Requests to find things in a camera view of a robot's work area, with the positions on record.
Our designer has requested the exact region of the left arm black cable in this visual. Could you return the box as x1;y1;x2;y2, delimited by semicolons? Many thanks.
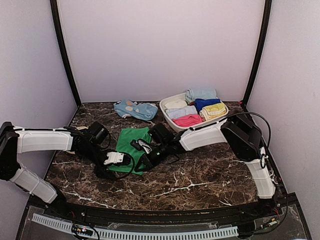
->
99;132;136;180

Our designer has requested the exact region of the dark blue rolled towel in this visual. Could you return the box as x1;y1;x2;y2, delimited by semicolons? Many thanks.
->
194;98;221;112

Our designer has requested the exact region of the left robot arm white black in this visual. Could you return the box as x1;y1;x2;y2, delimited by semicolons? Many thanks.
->
0;121;117;218

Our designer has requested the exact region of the pale blue rolled towel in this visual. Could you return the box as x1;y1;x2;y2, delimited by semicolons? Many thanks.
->
185;88;217;101

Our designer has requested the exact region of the left black frame post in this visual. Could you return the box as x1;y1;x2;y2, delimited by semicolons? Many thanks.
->
49;0;82;108

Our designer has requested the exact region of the light blue patterned towel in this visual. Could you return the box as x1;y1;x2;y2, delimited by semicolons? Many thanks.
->
113;99;158;121

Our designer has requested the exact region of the pink rolled towel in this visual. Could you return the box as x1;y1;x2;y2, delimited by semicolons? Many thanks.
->
172;114;203;128

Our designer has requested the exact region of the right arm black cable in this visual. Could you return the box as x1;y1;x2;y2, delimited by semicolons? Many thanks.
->
229;111;272;169

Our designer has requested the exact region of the small circuit board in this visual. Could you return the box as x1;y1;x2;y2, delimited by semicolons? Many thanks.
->
71;224;94;236

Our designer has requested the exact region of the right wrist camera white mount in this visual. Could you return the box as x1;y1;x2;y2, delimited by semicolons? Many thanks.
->
130;139;152;154

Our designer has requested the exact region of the black front rail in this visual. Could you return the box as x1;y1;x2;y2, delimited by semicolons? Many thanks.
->
29;193;298;226

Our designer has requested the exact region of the cream rolled towel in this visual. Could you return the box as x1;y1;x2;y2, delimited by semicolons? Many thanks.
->
164;99;188;109

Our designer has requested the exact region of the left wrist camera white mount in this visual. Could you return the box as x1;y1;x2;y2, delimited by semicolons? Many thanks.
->
103;151;132;166

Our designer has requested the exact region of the white slotted cable duct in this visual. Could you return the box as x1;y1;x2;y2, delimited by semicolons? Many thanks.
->
31;213;239;240

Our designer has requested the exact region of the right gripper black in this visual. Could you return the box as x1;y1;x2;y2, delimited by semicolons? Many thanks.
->
135;141;170;172

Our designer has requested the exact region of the green towel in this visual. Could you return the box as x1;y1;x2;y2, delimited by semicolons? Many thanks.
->
109;127;151;173

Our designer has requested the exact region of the beige embroidered round cloth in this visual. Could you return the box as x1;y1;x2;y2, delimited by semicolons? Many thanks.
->
75;126;88;131

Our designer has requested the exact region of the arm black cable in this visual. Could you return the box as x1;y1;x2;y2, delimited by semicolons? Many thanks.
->
229;111;272;169
99;132;136;180

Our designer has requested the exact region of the black frame post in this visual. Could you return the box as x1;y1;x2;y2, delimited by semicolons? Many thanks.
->
49;0;82;108
242;0;273;108

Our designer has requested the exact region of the yellow-green crocodile towel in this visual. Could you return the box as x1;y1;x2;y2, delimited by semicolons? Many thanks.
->
199;102;227;121

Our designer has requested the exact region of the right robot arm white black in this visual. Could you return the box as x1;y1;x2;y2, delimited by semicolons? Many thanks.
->
139;112;276;217

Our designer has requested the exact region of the white plastic basin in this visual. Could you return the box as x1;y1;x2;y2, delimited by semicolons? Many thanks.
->
159;93;229;133

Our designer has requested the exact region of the lavender rolled towel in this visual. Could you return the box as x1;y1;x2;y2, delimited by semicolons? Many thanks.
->
165;105;198;120

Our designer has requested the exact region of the right black frame post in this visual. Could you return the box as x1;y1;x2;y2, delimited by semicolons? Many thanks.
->
242;0;273;108

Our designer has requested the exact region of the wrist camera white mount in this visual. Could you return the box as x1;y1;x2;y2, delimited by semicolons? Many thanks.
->
130;139;152;154
103;151;132;166

